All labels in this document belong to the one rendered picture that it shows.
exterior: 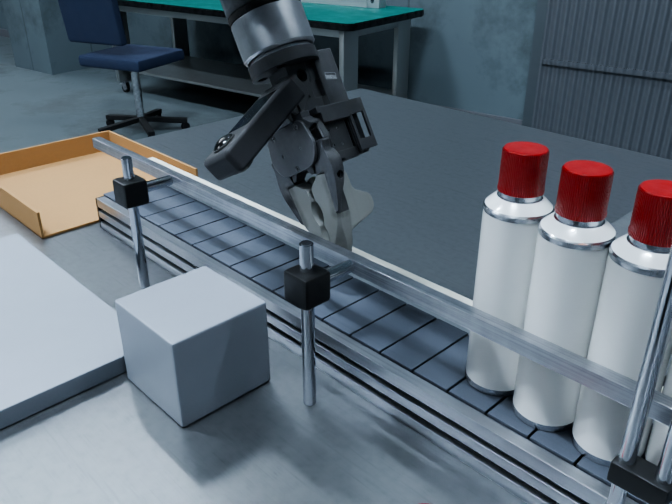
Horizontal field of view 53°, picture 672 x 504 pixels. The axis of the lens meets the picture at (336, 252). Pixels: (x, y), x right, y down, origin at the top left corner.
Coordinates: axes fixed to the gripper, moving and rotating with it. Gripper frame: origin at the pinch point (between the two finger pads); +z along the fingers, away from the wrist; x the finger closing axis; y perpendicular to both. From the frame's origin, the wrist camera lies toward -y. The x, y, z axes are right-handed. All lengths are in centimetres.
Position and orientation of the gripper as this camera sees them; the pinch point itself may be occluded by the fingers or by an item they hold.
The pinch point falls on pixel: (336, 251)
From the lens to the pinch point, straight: 66.7
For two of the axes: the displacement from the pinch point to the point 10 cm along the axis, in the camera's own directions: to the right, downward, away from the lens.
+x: -6.0, 1.7, 7.8
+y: 7.2, -3.1, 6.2
